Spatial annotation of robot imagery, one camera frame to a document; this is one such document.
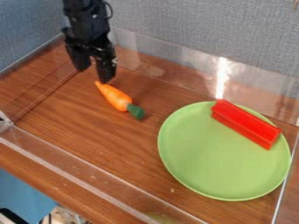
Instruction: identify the orange toy carrot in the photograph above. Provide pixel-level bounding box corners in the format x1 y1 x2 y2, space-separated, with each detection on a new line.
94 81 145 120

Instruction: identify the clear acrylic enclosure wall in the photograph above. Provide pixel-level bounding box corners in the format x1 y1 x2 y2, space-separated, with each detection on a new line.
0 29 299 224

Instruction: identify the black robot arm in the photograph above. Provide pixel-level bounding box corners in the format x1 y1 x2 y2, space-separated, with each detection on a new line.
61 0 117 83

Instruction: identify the red rectangular block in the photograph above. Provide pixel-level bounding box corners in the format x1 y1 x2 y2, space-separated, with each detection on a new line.
211 100 281 150

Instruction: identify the green plate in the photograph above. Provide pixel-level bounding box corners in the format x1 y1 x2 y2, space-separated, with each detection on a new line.
157 101 291 201

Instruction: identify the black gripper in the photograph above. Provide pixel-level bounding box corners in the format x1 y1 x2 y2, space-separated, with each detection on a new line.
61 17 117 83

